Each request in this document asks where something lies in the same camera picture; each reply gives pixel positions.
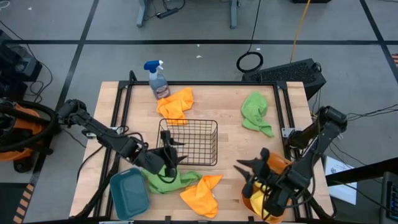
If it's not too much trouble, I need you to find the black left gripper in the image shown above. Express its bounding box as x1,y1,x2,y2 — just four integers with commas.
138,129,188,179

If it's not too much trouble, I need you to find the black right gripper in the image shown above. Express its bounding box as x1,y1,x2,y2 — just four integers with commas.
233,148,292,200

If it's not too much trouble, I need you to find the green microfiber towel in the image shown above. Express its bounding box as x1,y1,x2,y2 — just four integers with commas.
241,91,275,138
141,166,203,195

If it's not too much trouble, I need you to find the yellow microfiber towel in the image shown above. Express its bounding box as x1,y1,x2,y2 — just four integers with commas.
249,182,280,223

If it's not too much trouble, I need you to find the orange microfiber towel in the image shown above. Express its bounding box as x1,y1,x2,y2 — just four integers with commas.
156,86,195,126
179,174,224,219

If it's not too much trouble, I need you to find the orange plastic bin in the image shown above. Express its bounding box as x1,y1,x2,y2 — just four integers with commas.
241,151,295,224

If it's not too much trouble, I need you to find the teal plastic bin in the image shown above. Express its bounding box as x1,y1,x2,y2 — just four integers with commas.
109,167,150,221

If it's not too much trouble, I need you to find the spray bottle with blue trigger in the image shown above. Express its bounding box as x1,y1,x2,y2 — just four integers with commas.
143,59,171,101

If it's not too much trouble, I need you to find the white paper sheet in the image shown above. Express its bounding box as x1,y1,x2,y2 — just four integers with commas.
324,155,358,206

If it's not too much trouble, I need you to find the black perforated computer tower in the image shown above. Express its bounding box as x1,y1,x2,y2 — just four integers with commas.
241,58,327,101

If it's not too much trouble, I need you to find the black metal bar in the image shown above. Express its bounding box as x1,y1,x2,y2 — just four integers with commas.
325,157,398,187

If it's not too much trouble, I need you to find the black power strip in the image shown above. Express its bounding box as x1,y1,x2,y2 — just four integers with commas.
156,7,180,19

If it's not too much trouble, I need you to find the grey desk leg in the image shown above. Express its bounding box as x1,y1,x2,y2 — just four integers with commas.
136,0,150,28
229,0,241,30

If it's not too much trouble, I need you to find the grey electronic device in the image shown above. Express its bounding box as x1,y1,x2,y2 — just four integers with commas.
379,170,398,224

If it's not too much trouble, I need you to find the black equipment box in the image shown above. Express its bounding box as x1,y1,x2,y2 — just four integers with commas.
0,29,44,100

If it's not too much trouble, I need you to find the black wire basket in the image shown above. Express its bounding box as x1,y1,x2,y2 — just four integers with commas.
155,118,219,167

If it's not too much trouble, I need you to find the black metal table frame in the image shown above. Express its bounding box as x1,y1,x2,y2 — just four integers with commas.
70,70,338,224

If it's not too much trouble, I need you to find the yellow cable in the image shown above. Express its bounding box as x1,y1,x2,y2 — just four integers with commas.
289,0,312,63

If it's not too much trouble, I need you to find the black coiled cable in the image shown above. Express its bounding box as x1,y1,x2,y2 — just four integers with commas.
235,0,264,74

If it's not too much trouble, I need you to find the orange vacuum with black hose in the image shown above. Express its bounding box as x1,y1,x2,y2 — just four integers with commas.
0,96,62,174

